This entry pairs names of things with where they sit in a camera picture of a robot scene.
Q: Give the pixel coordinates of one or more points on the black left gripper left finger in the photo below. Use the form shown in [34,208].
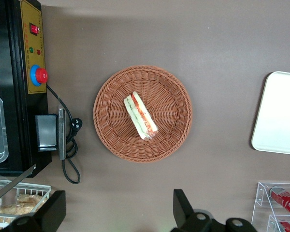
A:
[53,212]

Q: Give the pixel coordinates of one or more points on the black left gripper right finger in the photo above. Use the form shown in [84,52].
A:
[183,212]

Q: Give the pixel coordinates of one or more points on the sandwich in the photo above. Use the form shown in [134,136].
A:
[140,116]

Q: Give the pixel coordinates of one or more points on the brown round wicker basket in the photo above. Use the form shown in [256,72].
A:
[164,84]

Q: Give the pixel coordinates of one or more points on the cream plastic tray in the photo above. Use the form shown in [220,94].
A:
[280,113]

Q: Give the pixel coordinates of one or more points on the bagged fried snack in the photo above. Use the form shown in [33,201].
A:
[14,209]
[29,199]

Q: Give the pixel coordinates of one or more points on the flat metal bar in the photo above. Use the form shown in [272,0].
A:
[14,182]

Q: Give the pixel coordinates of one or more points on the clear acrylic bottle rack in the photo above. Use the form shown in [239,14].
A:
[258,205]

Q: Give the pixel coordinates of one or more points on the red cola bottle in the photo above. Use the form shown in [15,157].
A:
[288,205]
[288,227]

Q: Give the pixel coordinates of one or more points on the black machine with yellow panel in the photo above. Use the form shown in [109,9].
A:
[14,96]

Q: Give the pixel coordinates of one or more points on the red emergency stop button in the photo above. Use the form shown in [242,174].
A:
[41,75]

